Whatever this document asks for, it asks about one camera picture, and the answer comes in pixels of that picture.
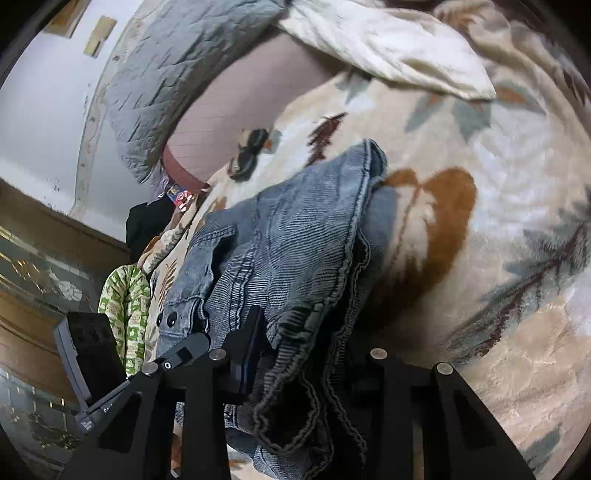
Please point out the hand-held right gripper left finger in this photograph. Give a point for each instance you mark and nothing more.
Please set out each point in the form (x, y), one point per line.
(247, 360)

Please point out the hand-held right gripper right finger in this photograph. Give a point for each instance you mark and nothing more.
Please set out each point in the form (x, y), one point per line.
(392, 392)

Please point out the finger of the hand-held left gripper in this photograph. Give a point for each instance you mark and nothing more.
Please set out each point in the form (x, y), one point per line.
(184, 353)

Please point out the grey washed denim pants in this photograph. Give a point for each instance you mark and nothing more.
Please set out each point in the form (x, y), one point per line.
(286, 240)

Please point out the green frog print quilt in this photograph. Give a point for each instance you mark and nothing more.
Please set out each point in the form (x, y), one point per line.
(124, 300)

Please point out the brown wooden cabinet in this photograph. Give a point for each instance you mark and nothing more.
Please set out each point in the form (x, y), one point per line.
(27, 332)

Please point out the black cloth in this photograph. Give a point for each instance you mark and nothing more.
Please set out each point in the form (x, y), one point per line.
(145, 226)

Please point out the small red blue box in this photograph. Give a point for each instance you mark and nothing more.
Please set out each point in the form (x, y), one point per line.
(178, 196)

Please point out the black hair clip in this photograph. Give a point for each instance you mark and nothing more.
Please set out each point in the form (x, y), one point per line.
(247, 159)

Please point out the cream leaf print blanket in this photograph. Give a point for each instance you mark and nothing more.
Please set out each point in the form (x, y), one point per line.
(508, 184)

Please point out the pink brown padded headboard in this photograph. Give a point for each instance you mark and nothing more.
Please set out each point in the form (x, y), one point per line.
(240, 110)

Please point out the grey quilted pillow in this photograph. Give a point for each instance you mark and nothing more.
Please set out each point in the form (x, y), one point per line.
(175, 74)

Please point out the cream crumpled cloth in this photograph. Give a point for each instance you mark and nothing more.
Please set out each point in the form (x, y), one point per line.
(392, 46)

